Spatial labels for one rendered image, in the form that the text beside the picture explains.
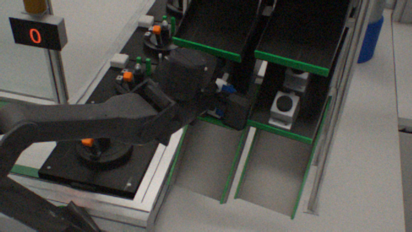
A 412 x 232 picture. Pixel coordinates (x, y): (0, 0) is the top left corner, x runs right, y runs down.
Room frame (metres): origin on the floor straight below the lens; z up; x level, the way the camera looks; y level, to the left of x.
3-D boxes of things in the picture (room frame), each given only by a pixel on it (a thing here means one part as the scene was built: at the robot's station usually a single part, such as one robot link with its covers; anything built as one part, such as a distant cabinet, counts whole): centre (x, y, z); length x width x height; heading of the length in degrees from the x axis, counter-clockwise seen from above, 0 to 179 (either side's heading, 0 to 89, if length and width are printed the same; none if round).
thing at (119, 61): (1.14, 0.19, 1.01); 0.24 x 0.24 x 0.13; 78
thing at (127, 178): (0.89, 0.24, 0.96); 0.24 x 0.24 x 0.02; 78
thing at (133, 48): (1.38, 0.13, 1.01); 0.24 x 0.24 x 0.13; 78
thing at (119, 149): (0.89, 0.24, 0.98); 0.14 x 0.14 x 0.02
